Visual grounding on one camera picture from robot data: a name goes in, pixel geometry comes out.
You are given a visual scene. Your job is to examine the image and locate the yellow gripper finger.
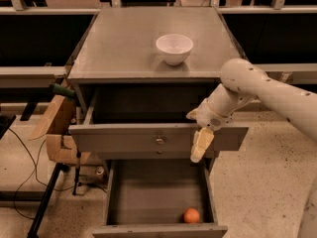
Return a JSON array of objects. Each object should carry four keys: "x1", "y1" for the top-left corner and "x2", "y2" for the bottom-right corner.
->
[
  {"x1": 190, "y1": 128, "x2": 214, "y2": 163},
  {"x1": 186, "y1": 108, "x2": 197, "y2": 120}
]

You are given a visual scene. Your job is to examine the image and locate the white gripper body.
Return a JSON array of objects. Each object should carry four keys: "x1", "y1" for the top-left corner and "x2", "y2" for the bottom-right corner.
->
[{"x1": 196, "y1": 99, "x2": 227, "y2": 131}]

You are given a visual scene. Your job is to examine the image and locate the grey top drawer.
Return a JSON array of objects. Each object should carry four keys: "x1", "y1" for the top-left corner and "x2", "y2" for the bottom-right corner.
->
[{"x1": 68, "y1": 86, "x2": 250, "y2": 155}]

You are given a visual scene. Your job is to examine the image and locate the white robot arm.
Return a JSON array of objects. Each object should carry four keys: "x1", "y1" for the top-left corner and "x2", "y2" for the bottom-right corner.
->
[{"x1": 188, "y1": 59, "x2": 317, "y2": 238}]

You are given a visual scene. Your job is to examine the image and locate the grey metal drawer cabinet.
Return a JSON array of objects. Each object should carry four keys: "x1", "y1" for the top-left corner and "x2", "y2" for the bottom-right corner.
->
[{"x1": 67, "y1": 6, "x2": 251, "y2": 171}]

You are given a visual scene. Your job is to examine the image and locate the grey bottom drawer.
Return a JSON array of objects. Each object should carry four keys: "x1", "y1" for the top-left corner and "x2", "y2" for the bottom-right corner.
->
[{"x1": 92, "y1": 159, "x2": 227, "y2": 238}]

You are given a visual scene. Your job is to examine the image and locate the white ceramic bowl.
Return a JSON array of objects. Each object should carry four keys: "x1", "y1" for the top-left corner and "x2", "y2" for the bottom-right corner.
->
[{"x1": 156, "y1": 34, "x2": 193, "y2": 65}]

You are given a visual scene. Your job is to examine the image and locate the orange ball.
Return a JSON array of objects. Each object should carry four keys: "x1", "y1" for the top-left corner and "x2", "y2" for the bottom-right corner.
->
[{"x1": 183, "y1": 208, "x2": 200, "y2": 223}]

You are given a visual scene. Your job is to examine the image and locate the brown cardboard box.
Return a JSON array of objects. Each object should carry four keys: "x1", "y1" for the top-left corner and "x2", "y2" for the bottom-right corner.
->
[{"x1": 29, "y1": 79, "x2": 90, "y2": 165}]

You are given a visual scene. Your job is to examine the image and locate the black stand leg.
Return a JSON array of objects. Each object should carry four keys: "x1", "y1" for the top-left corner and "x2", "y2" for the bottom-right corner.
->
[{"x1": 27, "y1": 163, "x2": 66, "y2": 238}]

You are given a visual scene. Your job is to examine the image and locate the green-handled grabber stick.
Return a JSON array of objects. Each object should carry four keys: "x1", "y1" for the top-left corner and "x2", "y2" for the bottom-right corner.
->
[{"x1": 50, "y1": 83, "x2": 81, "y2": 195}]

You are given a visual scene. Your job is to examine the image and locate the black floor cable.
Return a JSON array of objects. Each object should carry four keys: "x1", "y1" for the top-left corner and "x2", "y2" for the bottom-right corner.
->
[{"x1": 6, "y1": 127, "x2": 108, "y2": 220}]

